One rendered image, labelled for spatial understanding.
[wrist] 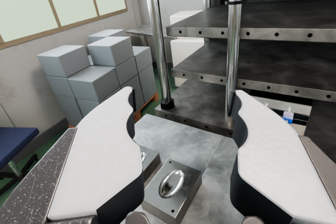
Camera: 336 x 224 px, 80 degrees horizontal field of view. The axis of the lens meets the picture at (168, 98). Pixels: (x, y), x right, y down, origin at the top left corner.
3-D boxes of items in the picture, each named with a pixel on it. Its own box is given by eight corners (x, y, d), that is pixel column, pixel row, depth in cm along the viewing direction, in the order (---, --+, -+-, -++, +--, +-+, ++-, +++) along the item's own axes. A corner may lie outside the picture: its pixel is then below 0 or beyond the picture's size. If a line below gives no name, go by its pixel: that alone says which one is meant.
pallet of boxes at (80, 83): (122, 93, 330) (105, 29, 279) (159, 98, 300) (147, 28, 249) (71, 133, 253) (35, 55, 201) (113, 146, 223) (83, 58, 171)
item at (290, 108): (303, 136, 98) (312, 106, 89) (245, 122, 112) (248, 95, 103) (308, 89, 133) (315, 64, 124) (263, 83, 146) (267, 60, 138)
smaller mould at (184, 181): (177, 229, 67) (175, 218, 63) (142, 208, 75) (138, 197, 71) (202, 183, 81) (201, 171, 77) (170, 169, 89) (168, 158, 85)
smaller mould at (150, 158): (137, 192, 81) (134, 182, 78) (114, 179, 87) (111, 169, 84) (161, 162, 93) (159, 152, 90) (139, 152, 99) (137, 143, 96)
